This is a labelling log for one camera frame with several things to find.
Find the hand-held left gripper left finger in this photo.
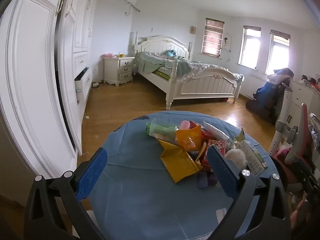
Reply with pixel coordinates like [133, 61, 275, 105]
[24, 147, 110, 240]

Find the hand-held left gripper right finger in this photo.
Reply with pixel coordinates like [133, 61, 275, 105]
[206, 145, 292, 240]

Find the white plastic packet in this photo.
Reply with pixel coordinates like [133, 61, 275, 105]
[202, 121, 230, 143]

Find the orange snack packet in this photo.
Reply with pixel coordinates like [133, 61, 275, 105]
[175, 125, 203, 152]

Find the green plastic packet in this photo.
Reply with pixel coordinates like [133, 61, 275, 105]
[146, 122, 179, 140]

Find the white fluffy ball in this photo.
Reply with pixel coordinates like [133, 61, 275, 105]
[225, 148, 247, 168]

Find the white printed carton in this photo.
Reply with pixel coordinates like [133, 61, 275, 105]
[235, 140, 265, 177]

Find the pink cushion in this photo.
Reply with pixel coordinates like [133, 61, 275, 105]
[274, 148, 290, 161]

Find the yellow green wrapper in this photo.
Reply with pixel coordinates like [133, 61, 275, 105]
[234, 127, 247, 143]

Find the round table with blue cloth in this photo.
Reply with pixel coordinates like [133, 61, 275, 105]
[91, 111, 279, 240]

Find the pink round object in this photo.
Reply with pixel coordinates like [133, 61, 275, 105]
[180, 120, 199, 130]

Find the red grey study chair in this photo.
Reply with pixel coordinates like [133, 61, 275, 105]
[267, 85, 320, 165]

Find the white low cabinet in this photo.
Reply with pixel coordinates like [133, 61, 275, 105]
[289, 80, 320, 110]

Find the pile of clothes and bags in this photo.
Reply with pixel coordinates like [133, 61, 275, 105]
[245, 68, 294, 123]

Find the white nightstand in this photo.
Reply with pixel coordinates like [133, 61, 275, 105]
[103, 56, 135, 87]

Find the white wardrobe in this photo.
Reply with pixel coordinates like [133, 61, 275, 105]
[0, 0, 97, 180]

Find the green bedding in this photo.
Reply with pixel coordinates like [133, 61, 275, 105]
[137, 51, 244, 83]

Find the narrow bright window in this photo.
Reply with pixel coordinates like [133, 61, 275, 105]
[238, 25, 262, 70]

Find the wide bright window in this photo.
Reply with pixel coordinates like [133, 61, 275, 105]
[265, 29, 291, 75]

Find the window with brown blind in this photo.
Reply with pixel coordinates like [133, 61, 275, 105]
[201, 17, 225, 57]

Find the white bed frame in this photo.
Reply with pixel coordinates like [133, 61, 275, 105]
[134, 31, 244, 110]

